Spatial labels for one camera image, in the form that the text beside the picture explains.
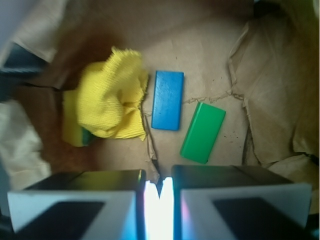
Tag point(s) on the yellow green sponge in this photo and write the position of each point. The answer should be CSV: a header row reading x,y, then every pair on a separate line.
x,y
72,132

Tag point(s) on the blue rectangular block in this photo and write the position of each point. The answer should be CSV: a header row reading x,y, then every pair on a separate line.
x,y
167,100

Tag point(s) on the yellow cloth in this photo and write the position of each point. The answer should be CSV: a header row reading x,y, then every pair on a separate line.
x,y
110,95

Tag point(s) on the green rectangular block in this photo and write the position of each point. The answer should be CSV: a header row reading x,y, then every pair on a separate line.
x,y
202,133

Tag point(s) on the brown paper bag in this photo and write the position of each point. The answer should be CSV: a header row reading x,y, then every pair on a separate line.
x,y
256,59

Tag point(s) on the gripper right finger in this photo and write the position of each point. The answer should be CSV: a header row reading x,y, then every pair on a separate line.
x,y
238,203

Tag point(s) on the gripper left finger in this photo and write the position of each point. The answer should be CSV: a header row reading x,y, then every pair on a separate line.
x,y
90,205

